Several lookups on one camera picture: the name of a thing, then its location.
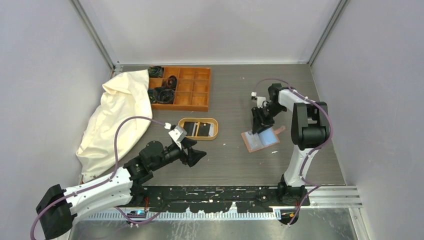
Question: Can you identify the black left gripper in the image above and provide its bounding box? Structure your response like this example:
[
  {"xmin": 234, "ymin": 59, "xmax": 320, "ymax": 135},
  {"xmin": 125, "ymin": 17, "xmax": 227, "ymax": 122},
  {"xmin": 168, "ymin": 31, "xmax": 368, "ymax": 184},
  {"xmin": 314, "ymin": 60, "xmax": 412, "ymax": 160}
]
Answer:
[{"xmin": 151, "ymin": 137, "xmax": 206, "ymax": 171}]

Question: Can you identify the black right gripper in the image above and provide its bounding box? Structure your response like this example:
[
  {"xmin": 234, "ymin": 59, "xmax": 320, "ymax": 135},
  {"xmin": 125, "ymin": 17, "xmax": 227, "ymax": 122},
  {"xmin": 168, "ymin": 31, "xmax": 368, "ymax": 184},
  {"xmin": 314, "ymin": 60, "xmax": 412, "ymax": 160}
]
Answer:
[{"xmin": 251, "ymin": 103, "xmax": 286, "ymax": 135}]

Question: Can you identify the tan leather card holder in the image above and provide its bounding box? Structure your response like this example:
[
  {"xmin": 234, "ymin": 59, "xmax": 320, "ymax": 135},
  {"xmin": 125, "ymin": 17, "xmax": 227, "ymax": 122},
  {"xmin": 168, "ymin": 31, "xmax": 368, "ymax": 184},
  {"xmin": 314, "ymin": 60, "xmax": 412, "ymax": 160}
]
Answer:
[{"xmin": 241, "ymin": 126, "xmax": 286, "ymax": 153}]

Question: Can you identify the yellow oval tray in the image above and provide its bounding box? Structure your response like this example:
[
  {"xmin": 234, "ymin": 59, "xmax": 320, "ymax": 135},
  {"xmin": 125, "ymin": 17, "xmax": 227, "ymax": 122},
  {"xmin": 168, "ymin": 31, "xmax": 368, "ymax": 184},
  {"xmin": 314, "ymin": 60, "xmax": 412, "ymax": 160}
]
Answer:
[{"xmin": 178, "ymin": 117, "xmax": 219, "ymax": 141}]

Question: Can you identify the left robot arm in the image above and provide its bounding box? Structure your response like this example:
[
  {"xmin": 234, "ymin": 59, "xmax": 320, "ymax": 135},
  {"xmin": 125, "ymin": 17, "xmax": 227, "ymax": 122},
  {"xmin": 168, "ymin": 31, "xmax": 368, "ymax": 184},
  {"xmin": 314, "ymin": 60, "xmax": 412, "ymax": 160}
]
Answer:
[{"xmin": 35, "ymin": 137, "xmax": 207, "ymax": 240}]

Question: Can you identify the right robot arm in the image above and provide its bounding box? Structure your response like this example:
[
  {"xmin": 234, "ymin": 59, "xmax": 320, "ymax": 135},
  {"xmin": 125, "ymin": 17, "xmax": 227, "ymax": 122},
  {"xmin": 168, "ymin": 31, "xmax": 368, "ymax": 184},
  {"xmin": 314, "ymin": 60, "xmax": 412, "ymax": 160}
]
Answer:
[{"xmin": 251, "ymin": 83, "xmax": 332, "ymax": 206}]

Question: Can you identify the black credit card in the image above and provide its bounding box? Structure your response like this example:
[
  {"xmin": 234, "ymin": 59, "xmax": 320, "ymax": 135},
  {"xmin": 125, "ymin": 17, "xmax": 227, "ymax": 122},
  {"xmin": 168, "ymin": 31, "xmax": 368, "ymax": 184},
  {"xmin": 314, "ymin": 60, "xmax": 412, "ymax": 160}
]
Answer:
[{"xmin": 183, "ymin": 121, "xmax": 198, "ymax": 137}]

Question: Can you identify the orange compartment organizer tray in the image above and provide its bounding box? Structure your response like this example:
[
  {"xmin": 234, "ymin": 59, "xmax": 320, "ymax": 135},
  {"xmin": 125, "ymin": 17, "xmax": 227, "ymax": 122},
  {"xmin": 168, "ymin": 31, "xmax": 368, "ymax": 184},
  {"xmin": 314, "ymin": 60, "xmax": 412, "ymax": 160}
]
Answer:
[{"xmin": 147, "ymin": 65, "xmax": 212, "ymax": 112}]

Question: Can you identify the cream cloth bag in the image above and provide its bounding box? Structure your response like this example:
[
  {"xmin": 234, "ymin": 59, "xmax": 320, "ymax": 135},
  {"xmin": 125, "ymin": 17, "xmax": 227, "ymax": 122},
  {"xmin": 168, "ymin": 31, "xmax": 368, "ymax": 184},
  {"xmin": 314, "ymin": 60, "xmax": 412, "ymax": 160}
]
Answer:
[{"xmin": 76, "ymin": 70, "xmax": 153, "ymax": 183}]

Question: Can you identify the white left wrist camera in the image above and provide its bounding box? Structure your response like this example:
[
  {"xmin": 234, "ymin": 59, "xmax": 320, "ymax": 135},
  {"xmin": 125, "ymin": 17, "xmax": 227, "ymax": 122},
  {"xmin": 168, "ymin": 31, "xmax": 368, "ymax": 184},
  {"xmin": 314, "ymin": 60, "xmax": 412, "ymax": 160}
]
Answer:
[{"xmin": 165, "ymin": 122, "xmax": 187, "ymax": 150}]

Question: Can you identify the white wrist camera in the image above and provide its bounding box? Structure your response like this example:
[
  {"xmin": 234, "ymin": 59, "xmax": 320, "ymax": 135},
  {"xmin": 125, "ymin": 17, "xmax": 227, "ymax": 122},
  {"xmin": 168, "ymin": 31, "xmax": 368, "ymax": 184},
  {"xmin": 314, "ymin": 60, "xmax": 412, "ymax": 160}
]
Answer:
[
  {"xmin": 251, "ymin": 91, "xmax": 268, "ymax": 108},
  {"xmin": 165, "ymin": 122, "xmax": 187, "ymax": 150}
]

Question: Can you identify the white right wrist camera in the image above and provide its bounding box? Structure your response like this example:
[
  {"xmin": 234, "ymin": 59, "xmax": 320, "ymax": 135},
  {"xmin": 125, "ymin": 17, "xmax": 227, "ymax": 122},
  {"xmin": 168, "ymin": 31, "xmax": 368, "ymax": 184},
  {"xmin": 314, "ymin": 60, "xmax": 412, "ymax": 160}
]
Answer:
[{"xmin": 251, "ymin": 91, "xmax": 268, "ymax": 108}]

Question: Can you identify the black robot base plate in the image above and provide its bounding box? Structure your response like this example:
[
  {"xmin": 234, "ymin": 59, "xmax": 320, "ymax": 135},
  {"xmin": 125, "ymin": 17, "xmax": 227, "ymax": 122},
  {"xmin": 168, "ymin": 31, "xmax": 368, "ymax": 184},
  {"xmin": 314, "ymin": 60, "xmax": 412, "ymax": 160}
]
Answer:
[{"xmin": 125, "ymin": 183, "xmax": 310, "ymax": 214}]

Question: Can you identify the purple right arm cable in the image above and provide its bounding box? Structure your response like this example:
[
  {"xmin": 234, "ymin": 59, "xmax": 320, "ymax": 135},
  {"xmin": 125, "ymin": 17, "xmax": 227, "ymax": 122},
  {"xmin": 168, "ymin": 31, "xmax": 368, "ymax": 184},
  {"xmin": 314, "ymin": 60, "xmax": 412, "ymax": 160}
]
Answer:
[{"xmin": 253, "ymin": 78, "xmax": 333, "ymax": 227}]

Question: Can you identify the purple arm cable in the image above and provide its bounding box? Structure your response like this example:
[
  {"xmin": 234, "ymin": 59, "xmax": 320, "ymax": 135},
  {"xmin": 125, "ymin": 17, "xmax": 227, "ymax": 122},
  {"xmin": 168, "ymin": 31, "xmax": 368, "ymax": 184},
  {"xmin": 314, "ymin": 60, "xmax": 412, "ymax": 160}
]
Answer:
[
  {"xmin": 29, "ymin": 115, "xmax": 173, "ymax": 240},
  {"xmin": 253, "ymin": 78, "xmax": 333, "ymax": 227}
]

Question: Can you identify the black coiled cable large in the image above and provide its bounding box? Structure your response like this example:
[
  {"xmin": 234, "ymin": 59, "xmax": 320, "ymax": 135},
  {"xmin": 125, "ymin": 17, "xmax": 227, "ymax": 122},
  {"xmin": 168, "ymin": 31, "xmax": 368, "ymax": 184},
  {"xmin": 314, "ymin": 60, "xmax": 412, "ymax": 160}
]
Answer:
[{"xmin": 147, "ymin": 87, "xmax": 175, "ymax": 104}]

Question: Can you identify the black coiled cable middle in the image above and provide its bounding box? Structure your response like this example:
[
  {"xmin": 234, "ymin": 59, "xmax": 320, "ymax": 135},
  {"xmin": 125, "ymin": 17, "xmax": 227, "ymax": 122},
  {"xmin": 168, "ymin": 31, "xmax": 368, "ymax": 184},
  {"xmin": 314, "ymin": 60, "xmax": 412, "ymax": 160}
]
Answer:
[{"xmin": 164, "ymin": 75, "xmax": 179, "ymax": 89}]

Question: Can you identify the black coiled cable top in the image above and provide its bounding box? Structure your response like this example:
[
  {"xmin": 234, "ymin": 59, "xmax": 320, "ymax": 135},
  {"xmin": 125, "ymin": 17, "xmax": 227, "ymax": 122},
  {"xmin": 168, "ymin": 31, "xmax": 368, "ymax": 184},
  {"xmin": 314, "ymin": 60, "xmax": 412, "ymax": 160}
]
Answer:
[{"xmin": 147, "ymin": 66, "xmax": 165, "ymax": 79}]

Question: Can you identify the aluminium front rail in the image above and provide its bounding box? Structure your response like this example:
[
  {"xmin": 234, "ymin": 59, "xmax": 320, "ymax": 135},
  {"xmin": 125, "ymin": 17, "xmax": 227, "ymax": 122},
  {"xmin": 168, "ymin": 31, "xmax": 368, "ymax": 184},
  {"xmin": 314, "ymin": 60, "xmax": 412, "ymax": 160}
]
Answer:
[{"xmin": 67, "ymin": 186, "xmax": 363, "ymax": 224}]

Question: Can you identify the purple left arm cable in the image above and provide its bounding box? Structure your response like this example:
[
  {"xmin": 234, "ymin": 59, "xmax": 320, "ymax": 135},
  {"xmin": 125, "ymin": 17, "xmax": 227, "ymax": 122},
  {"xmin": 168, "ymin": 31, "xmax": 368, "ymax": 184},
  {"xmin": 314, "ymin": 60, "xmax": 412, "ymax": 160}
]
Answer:
[{"xmin": 29, "ymin": 115, "xmax": 173, "ymax": 240}]

